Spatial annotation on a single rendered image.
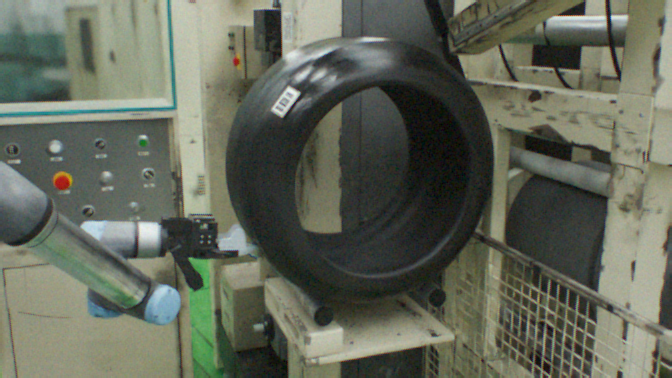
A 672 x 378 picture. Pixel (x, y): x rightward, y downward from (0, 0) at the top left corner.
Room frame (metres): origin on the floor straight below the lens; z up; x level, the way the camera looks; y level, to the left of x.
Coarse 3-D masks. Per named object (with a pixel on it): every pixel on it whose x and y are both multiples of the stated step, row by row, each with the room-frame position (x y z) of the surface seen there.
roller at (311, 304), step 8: (296, 288) 1.42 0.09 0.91; (296, 296) 1.42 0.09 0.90; (304, 296) 1.37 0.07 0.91; (312, 296) 1.36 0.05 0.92; (304, 304) 1.36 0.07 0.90; (312, 304) 1.32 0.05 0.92; (320, 304) 1.31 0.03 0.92; (312, 312) 1.31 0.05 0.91; (320, 312) 1.29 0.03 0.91; (328, 312) 1.30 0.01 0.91; (320, 320) 1.29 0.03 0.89; (328, 320) 1.30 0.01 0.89
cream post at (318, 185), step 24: (288, 0) 1.71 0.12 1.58; (312, 0) 1.68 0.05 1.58; (336, 0) 1.70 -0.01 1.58; (312, 24) 1.68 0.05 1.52; (336, 24) 1.70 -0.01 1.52; (288, 48) 1.72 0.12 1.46; (336, 120) 1.70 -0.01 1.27; (312, 144) 1.68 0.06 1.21; (336, 144) 1.70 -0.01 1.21; (312, 168) 1.68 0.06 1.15; (336, 168) 1.70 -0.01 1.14; (312, 192) 1.68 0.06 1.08; (336, 192) 1.70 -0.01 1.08; (312, 216) 1.68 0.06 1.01; (336, 216) 1.70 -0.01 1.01
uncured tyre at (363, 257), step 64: (320, 64) 1.32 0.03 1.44; (384, 64) 1.33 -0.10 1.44; (448, 64) 1.43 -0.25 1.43; (256, 128) 1.29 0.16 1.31; (448, 128) 1.63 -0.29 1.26; (256, 192) 1.26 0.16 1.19; (448, 192) 1.61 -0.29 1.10; (320, 256) 1.28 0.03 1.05; (384, 256) 1.59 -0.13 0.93; (448, 256) 1.39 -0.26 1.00
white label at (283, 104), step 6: (288, 90) 1.29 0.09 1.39; (294, 90) 1.28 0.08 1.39; (282, 96) 1.29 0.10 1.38; (288, 96) 1.28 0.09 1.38; (294, 96) 1.27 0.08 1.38; (276, 102) 1.29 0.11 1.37; (282, 102) 1.28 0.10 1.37; (288, 102) 1.27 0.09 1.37; (276, 108) 1.28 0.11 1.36; (282, 108) 1.27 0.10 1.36; (288, 108) 1.26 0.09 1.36; (282, 114) 1.26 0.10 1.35
